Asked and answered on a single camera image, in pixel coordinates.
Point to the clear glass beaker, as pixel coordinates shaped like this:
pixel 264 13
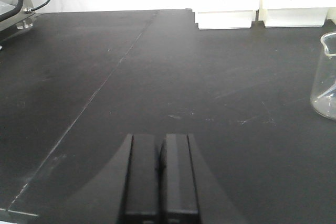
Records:
pixel 322 96

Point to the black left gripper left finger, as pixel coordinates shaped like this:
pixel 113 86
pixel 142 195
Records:
pixel 125 191

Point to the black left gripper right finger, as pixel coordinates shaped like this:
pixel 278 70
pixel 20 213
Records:
pixel 190 193

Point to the metal equipment base with foot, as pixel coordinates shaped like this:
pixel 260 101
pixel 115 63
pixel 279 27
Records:
pixel 15 18

